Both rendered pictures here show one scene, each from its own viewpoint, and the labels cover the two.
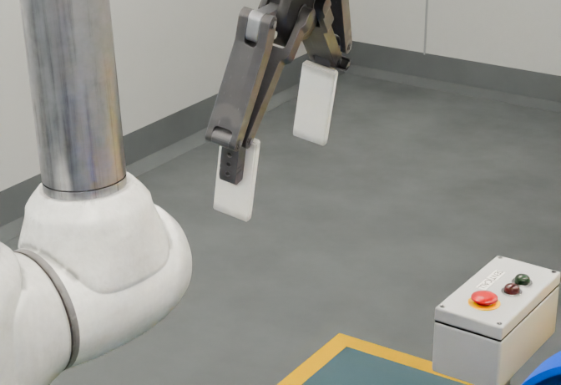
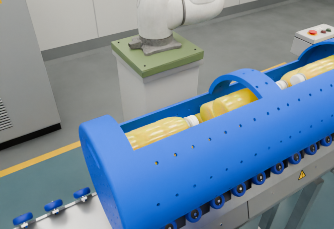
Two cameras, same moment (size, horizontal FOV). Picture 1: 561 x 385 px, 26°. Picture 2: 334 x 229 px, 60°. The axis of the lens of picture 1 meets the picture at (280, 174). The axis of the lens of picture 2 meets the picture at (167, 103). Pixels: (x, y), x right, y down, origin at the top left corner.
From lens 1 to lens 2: 0.34 m
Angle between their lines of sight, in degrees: 26
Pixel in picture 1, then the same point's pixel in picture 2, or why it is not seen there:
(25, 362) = (169, 17)
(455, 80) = not seen: outside the picture
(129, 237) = not seen: outside the picture
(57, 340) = (179, 13)
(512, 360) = not seen: hidden behind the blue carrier
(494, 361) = not seen: hidden behind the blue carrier
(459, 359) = (298, 49)
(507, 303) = (319, 35)
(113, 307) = (196, 9)
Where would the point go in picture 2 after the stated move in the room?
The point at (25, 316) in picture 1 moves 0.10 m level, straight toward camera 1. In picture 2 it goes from (170, 4) to (165, 12)
